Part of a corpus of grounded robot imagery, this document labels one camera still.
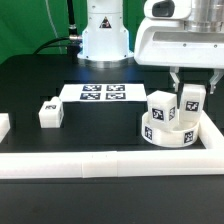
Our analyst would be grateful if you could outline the white marker sheet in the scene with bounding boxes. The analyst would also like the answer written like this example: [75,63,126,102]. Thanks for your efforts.
[59,84,146,102]

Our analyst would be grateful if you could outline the black cable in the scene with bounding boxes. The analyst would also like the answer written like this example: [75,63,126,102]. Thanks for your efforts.
[33,35,83,55]

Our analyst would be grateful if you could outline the white round stool seat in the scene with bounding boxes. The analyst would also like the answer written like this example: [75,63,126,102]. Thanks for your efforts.
[141,113,199,148]

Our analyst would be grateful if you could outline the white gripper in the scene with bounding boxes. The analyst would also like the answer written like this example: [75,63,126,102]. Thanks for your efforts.
[134,0,224,94]

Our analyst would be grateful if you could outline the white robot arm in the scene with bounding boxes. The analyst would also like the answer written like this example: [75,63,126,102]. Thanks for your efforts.
[78,0,224,90]

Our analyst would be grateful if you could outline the black upright cable connector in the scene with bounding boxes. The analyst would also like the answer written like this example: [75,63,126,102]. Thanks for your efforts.
[66,0,78,35]

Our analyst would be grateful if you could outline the white U-shaped fence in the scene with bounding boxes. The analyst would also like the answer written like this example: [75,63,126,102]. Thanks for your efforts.
[0,114,224,179]

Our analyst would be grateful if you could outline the white thin cable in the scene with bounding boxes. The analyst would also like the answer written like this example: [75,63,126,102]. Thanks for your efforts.
[45,0,64,55]

